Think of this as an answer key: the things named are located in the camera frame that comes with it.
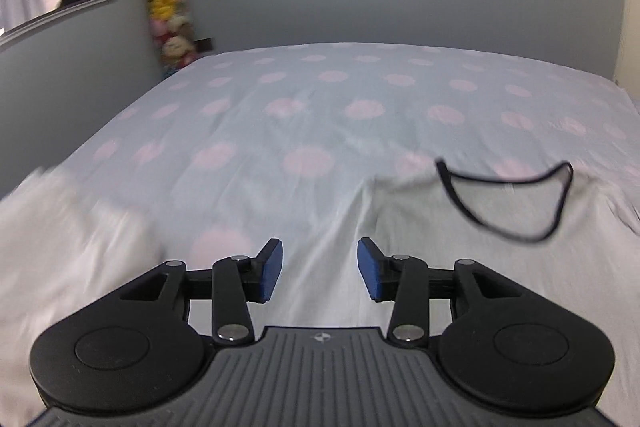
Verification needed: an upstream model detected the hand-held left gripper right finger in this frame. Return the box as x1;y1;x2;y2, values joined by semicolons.
356;237;521;348

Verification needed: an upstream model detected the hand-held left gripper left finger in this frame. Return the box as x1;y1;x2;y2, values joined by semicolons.
120;238;284;347

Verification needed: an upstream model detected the grey t-shirt with black collar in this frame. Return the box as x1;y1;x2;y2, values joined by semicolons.
295;159;640;413

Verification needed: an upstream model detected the white garment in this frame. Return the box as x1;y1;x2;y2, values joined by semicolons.
0;167;168;413

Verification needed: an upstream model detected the pink polka dot bed sheet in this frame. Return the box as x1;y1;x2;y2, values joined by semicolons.
0;42;640;427

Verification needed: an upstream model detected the clear tube of plush toys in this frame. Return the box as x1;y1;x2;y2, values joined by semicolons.
137;0;201;80

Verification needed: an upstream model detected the grey window sill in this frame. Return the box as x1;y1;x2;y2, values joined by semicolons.
0;0;119;50

